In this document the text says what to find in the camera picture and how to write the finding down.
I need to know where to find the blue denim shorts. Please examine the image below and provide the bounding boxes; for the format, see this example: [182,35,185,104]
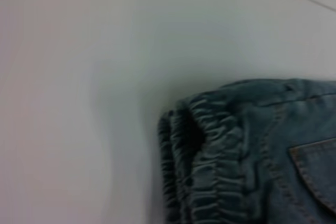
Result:
[156,77,336,224]

